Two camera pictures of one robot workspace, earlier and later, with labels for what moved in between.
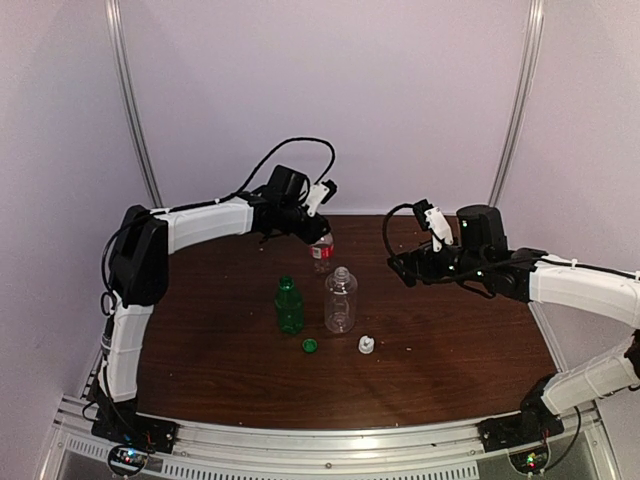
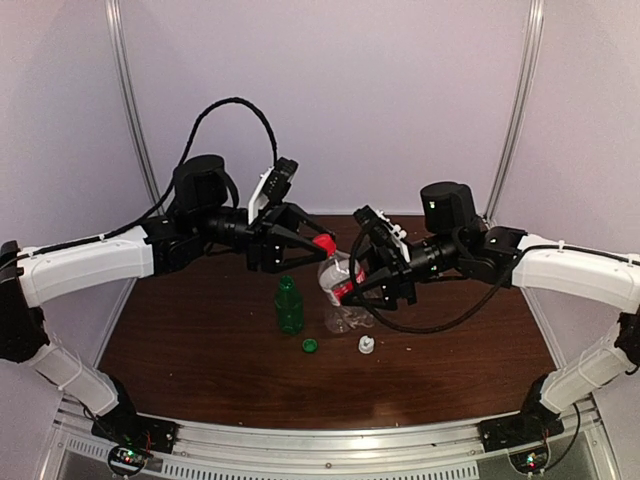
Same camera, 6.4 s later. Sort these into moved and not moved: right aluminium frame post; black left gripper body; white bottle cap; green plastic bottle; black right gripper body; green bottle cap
Moved: black right gripper body; black left gripper body
Not moved: white bottle cap; green plastic bottle; right aluminium frame post; green bottle cap
